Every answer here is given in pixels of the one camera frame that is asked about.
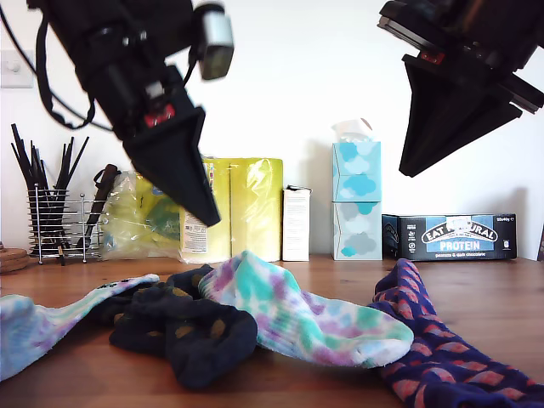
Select navy sock with yellow dots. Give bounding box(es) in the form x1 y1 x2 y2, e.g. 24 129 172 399
109 292 259 391
101 263 216 328

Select pastel tie-dye sock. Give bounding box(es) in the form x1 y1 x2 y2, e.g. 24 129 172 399
0 274 161 383
197 250 416 369

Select purple sock with red pattern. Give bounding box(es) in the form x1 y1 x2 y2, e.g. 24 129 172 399
368 258 544 408

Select clear plastic bag, green contents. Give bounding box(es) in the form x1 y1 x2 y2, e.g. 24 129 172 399
100 168 184 262

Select yellow kitchen roll pack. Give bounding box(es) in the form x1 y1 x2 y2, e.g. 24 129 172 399
135 156 285 265

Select white paper tissue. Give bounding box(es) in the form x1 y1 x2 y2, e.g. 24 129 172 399
330 118 377 145

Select thin black stick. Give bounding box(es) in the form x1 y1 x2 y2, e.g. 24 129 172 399
53 136 76 192
10 123 42 192
61 136 91 192
10 143 35 190

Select blue cloud tissue box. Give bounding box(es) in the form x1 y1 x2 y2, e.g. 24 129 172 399
331 141 383 203

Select black protein bar box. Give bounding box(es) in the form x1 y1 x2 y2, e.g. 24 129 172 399
381 213 519 264

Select small white carton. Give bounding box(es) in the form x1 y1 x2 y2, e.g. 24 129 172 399
281 184 313 262

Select grey cloud tissue box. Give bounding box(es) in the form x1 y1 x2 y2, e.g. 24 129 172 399
331 200 383 262

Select dark brown handled utensil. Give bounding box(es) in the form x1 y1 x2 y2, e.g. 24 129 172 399
76 164 123 252

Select thin black camera cable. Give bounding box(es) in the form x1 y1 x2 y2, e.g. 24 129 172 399
181 40 203 88

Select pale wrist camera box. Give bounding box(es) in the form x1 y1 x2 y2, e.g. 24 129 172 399
193 2 235 82

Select chrome wire utensil holder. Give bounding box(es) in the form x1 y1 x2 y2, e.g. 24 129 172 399
27 186 105 265

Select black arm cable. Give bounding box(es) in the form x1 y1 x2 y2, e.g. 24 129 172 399
35 16 97 131

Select white wall light switch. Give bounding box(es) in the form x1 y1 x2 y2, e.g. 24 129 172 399
0 49 35 89

